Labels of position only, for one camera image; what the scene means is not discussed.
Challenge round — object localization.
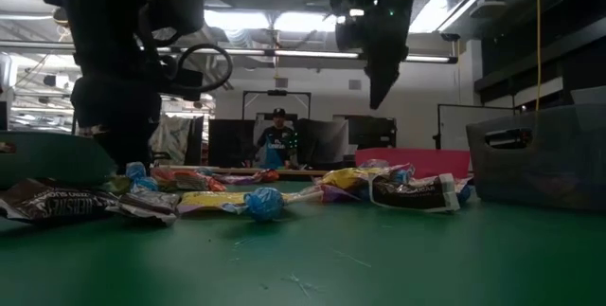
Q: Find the green table mat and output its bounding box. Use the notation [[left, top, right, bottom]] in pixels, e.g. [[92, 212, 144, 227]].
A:
[[0, 175, 606, 306]]

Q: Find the person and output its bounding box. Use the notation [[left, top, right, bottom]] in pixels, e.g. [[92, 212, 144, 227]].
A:
[[255, 107, 300, 170]]

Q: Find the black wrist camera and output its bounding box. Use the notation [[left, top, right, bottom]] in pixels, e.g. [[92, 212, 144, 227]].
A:
[[141, 0, 205, 45], [332, 6, 369, 52]]

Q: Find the pale hanging cloth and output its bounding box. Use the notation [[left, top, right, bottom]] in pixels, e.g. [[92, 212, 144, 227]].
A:
[[150, 115, 193, 166]]

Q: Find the red plastic bin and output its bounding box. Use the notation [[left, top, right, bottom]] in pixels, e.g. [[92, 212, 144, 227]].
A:
[[354, 147, 472, 179]]

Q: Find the teal translucent round container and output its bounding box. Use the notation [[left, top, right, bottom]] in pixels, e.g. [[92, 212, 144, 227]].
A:
[[0, 130, 117, 189]]

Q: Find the black gantry frame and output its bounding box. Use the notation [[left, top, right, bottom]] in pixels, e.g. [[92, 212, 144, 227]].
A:
[[241, 89, 312, 122]]

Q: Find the dark grey translucent bin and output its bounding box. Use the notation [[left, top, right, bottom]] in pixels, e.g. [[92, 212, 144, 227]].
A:
[[466, 101, 606, 215]]

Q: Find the long ceiling light bar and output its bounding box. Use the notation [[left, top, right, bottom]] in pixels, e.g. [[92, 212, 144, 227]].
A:
[[0, 39, 459, 64]]

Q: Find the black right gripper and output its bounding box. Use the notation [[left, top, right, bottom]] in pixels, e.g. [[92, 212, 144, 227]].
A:
[[363, 9, 411, 111]]

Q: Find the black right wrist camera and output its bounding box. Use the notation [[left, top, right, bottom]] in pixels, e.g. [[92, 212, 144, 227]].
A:
[[332, 6, 369, 52]]

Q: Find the purple candy packet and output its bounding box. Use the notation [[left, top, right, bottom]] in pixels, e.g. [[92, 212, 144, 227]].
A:
[[321, 183, 361, 204], [215, 172, 259, 186]]

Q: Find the black camera cable loop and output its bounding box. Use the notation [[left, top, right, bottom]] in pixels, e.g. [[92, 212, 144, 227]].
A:
[[172, 43, 234, 95]]

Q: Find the black cabinet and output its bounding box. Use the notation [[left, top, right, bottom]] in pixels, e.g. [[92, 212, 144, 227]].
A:
[[345, 114, 399, 150]]

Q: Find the blue lollipop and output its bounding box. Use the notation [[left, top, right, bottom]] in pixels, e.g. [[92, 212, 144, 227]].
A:
[[222, 186, 326, 223], [390, 164, 416, 184], [454, 183, 472, 206], [125, 161, 160, 193]]

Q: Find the brown Hershey's chocolate bar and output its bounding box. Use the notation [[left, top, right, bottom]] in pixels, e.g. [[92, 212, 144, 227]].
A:
[[367, 171, 461, 214], [106, 188, 184, 227], [0, 177, 119, 225]]

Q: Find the black upright panel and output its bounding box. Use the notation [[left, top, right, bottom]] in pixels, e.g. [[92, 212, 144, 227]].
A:
[[207, 117, 257, 169]]

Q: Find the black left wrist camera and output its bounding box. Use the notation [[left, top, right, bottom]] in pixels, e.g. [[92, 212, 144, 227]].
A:
[[141, 0, 205, 45]]

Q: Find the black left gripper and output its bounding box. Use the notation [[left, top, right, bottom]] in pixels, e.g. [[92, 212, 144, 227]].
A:
[[69, 65, 166, 175]]

